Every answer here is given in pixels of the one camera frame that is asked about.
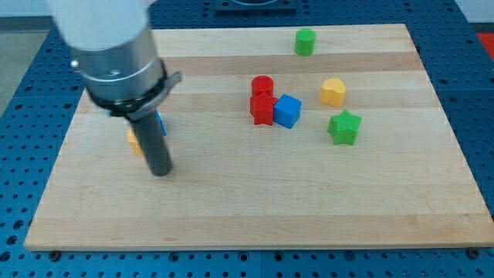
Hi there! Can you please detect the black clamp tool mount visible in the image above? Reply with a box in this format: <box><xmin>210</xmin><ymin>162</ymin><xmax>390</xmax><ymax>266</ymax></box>
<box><xmin>86</xmin><ymin>61</ymin><xmax>182</xmax><ymax>120</ymax></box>

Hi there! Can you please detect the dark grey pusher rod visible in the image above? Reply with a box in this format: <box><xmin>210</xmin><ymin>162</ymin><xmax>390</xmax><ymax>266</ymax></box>
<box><xmin>130</xmin><ymin>111</ymin><xmax>173</xmax><ymax>177</ymax></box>

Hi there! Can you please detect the blue triangle block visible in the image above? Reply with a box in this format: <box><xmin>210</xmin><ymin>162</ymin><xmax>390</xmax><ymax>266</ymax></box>
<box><xmin>154</xmin><ymin>109</ymin><xmax>167</xmax><ymax>136</ymax></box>

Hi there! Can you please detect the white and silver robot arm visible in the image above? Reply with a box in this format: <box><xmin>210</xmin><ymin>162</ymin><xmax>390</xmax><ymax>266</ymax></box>
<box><xmin>46</xmin><ymin>0</ymin><xmax>182</xmax><ymax>176</ymax></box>

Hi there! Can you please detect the red star block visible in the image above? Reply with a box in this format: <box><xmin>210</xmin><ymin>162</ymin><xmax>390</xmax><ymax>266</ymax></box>
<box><xmin>250</xmin><ymin>93</ymin><xmax>278</xmax><ymax>126</ymax></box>

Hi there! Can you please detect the green star block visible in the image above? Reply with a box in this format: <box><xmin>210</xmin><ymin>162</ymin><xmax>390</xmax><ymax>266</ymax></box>
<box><xmin>327</xmin><ymin>110</ymin><xmax>362</xmax><ymax>145</ymax></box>

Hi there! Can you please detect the yellow block behind rod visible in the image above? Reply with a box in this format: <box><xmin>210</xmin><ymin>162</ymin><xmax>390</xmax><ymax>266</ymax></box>
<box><xmin>127</xmin><ymin>129</ymin><xmax>144</xmax><ymax>156</ymax></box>

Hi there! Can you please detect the red cylinder block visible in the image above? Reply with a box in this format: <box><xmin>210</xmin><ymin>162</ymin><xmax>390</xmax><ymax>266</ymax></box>
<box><xmin>251</xmin><ymin>75</ymin><xmax>274</xmax><ymax>97</ymax></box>

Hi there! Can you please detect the blue cube block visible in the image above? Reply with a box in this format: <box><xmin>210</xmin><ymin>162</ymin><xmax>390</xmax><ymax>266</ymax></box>
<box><xmin>273</xmin><ymin>94</ymin><xmax>302</xmax><ymax>129</ymax></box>

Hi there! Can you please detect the green cylinder block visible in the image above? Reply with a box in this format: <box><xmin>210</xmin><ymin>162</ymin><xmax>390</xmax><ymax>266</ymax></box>
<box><xmin>294</xmin><ymin>28</ymin><xmax>316</xmax><ymax>56</ymax></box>

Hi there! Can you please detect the light wooden board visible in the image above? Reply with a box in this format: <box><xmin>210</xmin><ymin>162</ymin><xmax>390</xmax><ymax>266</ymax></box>
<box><xmin>25</xmin><ymin>24</ymin><xmax>493</xmax><ymax>251</ymax></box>

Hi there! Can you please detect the yellow heart block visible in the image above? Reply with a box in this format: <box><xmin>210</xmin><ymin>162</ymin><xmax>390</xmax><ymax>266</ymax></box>
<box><xmin>319</xmin><ymin>78</ymin><xmax>347</xmax><ymax>107</ymax></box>

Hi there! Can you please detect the dark blue base plate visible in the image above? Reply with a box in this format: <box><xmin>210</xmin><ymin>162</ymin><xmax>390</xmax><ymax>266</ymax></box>
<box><xmin>215</xmin><ymin>0</ymin><xmax>297</xmax><ymax>15</ymax></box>

